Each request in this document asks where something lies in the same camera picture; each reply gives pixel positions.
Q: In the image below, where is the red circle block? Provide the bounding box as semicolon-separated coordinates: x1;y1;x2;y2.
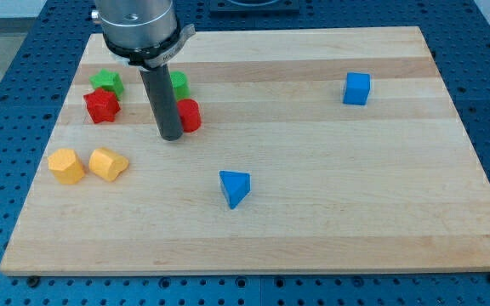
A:
177;99;202;133

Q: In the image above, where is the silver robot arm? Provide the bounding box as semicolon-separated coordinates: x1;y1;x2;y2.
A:
91;0;196;71

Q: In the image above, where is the green circle block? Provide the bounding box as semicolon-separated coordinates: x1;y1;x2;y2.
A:
170;71;190;101

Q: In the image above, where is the blue triangle block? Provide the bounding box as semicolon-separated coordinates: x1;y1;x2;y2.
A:
219;171;251;209

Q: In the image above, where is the wooden board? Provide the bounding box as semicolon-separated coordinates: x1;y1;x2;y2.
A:
0;26;490;276

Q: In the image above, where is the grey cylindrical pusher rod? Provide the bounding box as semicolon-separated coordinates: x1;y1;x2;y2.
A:
140;65;184;141

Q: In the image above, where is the blue cube block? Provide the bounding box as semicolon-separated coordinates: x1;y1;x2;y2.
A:
343;72;371;106

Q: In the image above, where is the yellow heart block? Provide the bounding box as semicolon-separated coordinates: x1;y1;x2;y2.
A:
88;147;129;182

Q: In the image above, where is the red star block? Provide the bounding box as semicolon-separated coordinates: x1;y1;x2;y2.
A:
83;88;121;124

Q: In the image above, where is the green star block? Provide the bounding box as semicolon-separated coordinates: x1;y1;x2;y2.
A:
89;69;124;100

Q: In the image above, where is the yellow hexagon block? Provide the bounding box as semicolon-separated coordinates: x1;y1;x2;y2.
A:
48;148;85;184

